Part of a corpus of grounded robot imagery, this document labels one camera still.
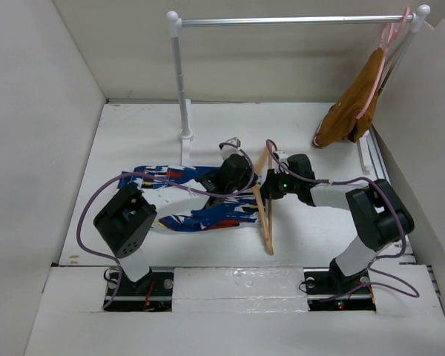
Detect aluminium rail right side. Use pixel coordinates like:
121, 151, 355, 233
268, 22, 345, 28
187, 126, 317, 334
357, 131, 391, 182

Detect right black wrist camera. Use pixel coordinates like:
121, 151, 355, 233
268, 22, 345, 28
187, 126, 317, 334
287, 154, 315, 180

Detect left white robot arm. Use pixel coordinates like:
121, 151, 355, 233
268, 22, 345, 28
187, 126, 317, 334
93, 165, 257, 294

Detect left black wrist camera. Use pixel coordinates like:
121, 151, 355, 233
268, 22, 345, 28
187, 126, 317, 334
219, 154, 251, 189

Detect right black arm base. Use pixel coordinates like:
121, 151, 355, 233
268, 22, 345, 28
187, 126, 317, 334
299, 268, 376, 312

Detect white clothes rack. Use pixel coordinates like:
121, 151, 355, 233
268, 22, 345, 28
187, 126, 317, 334
166, 4, 431, 165

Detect pink hanger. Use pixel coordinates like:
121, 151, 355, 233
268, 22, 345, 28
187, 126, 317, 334
356, 7, 410, 119

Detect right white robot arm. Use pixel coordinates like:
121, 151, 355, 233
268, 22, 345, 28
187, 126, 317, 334
261, 169, 415, 292

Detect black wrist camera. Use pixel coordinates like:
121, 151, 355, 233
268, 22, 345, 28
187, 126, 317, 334
219, 154, 251, 189
287, 154, 315, 180

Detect brown trousers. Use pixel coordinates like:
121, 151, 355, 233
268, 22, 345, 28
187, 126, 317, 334
313, 48, 383, 148

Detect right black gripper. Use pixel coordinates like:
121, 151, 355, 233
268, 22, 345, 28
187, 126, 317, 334
257, 167, 300, 199

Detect blue white red patterned trousers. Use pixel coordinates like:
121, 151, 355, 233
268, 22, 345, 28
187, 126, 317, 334
117, 175, 259, 234

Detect purple cable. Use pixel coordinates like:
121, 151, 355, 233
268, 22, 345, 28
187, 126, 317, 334
76, 142, 257, 311
265, 139, 421, 301

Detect wooden hanger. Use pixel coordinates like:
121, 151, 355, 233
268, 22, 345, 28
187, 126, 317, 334
252, 148, 274, 255

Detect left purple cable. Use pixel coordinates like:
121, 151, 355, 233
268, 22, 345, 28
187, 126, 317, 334
76, 142, 257, 311

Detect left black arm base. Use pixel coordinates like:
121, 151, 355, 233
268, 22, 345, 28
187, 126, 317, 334
103, 270, 174, 312

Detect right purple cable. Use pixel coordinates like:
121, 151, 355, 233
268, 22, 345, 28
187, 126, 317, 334
265, 139, 421, 301

